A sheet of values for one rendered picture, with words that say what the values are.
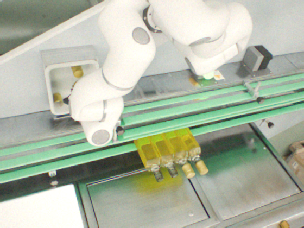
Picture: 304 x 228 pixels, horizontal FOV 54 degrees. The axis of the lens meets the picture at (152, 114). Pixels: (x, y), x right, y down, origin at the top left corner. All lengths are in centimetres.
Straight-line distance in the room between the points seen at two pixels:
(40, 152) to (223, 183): 76
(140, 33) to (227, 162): 97
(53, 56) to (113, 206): 58
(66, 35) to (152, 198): 68
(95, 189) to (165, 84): 50
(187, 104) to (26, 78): 59
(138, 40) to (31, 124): 72
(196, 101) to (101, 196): 52
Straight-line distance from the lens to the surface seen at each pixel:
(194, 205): 124
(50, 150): 114
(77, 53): 104
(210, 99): 125
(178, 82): 125
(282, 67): 155
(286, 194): 147
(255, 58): 141
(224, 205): 132
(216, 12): 58
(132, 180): 125
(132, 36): 58
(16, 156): 115
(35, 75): 112
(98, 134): 82
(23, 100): 119
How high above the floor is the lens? 162
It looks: 37 degrees down
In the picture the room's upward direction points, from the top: 152 degrees clockwise
